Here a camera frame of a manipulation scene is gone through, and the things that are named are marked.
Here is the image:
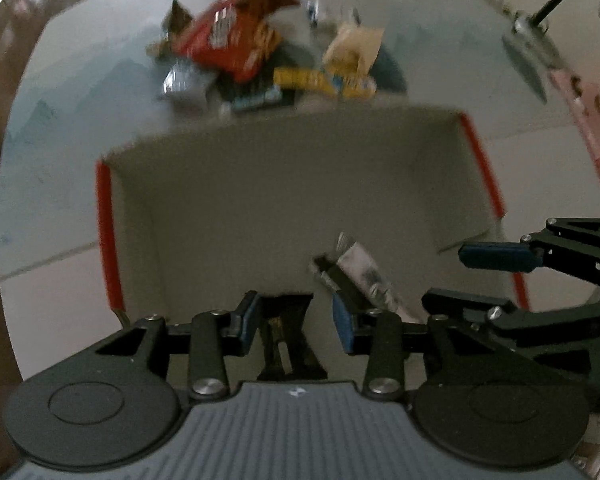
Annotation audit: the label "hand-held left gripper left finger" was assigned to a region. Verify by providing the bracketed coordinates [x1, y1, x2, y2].
[95, 290, 262, 402]

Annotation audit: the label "blue snack bar packet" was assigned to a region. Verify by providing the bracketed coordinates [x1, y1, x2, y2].
[229, 85, 297, 114]

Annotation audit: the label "dark brown snack packet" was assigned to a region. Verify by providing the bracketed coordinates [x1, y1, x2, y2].
[161, 0, 197, 42]

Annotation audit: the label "dark teal snack packet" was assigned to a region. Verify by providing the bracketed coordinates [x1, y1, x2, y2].
[370, 42, 409, 97]

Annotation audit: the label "grey cardboard box red edges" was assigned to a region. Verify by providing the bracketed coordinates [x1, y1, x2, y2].
[95, 105, 531, 322]

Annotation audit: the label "silver snack packet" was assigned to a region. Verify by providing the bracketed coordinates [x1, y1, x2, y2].
[330, 232, 422, 322]

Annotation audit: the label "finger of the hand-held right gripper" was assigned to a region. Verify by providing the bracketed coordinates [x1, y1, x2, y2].
[458, 217, 600, 287]
[422, 287, 600, 377]

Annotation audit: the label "black snack packet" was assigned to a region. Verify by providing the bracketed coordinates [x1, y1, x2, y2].
[256, 292, 329, 382]

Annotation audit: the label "long yellow snack packet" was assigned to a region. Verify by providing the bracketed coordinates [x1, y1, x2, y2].
[272, 66, 377, 99]

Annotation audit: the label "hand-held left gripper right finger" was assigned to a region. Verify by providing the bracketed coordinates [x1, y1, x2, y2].
[330, 280, 521, 402]

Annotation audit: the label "shiny silver foil packet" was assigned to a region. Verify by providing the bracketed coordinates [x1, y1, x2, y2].
[161, 61, 217, 102]

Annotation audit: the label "pink printed sheet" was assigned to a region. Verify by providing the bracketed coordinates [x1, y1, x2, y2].
[549, 69, 600, 197]

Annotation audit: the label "large red snack bag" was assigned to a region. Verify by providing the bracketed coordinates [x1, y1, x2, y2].
[171, 0, 281, 84]

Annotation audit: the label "small blue white packet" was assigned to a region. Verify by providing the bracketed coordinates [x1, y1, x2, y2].
[304, 0, 327, 27]

